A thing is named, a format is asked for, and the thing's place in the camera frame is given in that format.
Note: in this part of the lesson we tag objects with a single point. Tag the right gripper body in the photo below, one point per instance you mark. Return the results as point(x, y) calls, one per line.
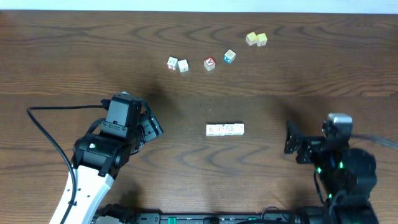
point(312, 153)

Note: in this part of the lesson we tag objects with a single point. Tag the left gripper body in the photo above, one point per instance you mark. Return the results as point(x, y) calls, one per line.
point(154, 127)

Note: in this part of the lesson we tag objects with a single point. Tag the plain wooden block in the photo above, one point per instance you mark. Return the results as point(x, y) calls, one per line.
point(239, 128)
point(219, 130)
point(211, 129)
point(183, 65)

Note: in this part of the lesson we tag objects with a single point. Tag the wooden block green edge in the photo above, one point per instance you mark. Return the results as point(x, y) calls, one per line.
point(229, 129)

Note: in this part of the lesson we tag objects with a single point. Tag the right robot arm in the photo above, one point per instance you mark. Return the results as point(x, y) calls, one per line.
point(346, 174)

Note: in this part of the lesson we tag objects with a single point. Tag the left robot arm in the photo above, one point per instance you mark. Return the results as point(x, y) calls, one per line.
point(97, 159)

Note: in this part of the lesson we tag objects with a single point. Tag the red sided wooden block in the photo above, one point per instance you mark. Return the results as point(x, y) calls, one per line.
point(172, 63)

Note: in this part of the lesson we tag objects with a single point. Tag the red letter A block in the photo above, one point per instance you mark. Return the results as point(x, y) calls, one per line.
point(209, 63)

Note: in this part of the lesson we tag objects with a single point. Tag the blue sided wooden block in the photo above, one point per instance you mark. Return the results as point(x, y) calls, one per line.
point(229, 56)

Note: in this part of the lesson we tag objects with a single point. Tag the yellow wooden block right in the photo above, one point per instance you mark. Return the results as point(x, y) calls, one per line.
point(261, 39)

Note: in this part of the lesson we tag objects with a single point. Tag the yellow wooden block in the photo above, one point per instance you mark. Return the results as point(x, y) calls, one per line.
point(261, 39)
point(251, 38)

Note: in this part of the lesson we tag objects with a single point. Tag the yellow wooden block left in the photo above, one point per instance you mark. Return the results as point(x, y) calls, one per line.
point(251, 38)

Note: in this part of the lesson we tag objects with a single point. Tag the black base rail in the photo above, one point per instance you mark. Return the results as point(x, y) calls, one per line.
point(116, 214)

